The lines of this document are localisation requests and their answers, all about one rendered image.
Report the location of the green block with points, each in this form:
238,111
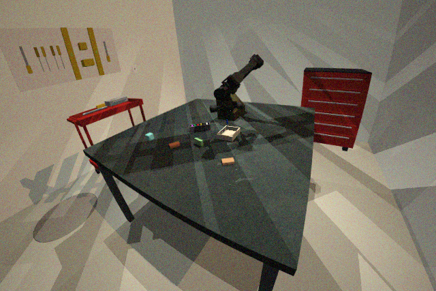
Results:
198,142

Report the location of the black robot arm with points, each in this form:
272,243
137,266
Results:
233,82

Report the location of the tan rectangular block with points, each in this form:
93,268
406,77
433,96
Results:
228,161

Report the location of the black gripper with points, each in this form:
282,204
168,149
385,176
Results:
214,108

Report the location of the orange rectangular block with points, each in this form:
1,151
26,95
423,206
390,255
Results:
175,144

